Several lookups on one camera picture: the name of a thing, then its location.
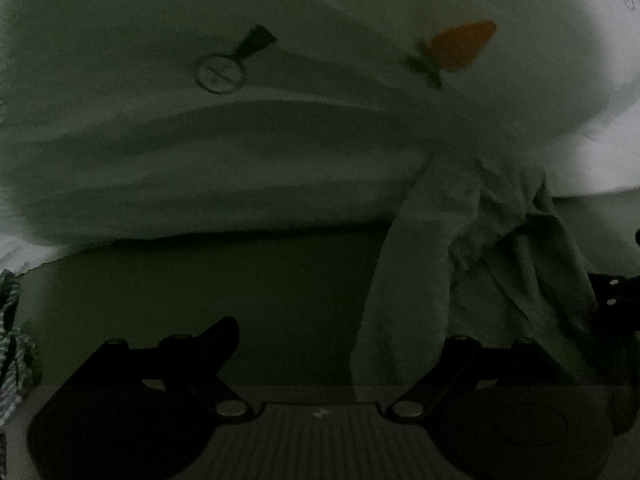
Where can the carrot print backdrop sheet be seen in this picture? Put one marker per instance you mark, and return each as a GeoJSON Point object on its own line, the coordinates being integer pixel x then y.
{"type": "Point", "coordinates": [151, 118]}

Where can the grey zip hoodie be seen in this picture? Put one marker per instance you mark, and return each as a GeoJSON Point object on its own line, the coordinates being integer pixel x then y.
{"type": "Point", "coordinates": [476, 249]}

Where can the plaid checked shirt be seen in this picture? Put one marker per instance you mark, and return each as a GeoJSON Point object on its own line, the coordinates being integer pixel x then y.
{"type": "Point", "coordinates": [20, 361]}

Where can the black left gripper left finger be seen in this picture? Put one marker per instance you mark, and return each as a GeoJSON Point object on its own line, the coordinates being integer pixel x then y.
{"type": "Point", "coordinates": [179, 377]}

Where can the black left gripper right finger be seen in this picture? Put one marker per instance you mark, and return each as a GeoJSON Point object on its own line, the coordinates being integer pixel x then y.
{"type": "Point", "coordinates": [466, 372]}

